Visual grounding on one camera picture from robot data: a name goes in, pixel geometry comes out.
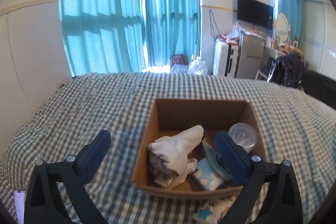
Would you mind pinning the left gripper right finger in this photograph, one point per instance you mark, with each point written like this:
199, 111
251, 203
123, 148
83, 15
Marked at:
282, 203

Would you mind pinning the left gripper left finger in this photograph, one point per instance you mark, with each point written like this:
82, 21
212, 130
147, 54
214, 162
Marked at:
44, 202

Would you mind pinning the clear jar with cables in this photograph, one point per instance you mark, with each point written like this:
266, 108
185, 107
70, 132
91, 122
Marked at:
243, 135

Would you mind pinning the white plush toy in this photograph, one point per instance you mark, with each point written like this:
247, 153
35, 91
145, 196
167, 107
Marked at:
170, 181

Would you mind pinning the white towel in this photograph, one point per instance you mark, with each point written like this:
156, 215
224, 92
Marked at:
169, 154

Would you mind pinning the blue snack packet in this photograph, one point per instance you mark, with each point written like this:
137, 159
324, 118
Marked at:
214, 210

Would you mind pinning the purple paper slip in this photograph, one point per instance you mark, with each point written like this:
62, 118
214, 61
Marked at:
19, 199

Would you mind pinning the green checkered bed cover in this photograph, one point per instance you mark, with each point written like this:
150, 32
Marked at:
292, 126

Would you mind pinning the white blue tissue pack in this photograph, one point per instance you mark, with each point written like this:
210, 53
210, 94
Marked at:
206, 177

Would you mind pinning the black bag on chair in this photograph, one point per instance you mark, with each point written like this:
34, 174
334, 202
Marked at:
287, 70

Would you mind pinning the brown cardboard box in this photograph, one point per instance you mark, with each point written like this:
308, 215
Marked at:
168, 117

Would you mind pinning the white suitcase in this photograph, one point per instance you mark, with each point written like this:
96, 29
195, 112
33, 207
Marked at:
225, 59

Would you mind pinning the silver mini fridge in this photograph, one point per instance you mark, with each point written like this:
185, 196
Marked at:
251, 50

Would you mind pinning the clear plastic bag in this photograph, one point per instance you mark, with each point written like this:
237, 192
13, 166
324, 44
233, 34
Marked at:
197, 67

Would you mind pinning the red patterned bag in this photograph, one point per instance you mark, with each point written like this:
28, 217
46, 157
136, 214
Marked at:
179, 63

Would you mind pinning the oval vanity mirror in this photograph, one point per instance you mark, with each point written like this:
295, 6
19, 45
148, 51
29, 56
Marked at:
281, 28

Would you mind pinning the left teal curtain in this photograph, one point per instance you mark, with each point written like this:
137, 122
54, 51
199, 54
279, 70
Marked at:
128, 35

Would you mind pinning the teal curtain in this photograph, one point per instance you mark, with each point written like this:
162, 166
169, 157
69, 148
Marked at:
288, 1
128, 35

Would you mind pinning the right teal curtain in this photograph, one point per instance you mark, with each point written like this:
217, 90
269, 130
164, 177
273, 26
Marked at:
288, 1

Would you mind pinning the black wall television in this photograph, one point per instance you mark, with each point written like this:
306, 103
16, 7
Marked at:
255, 12

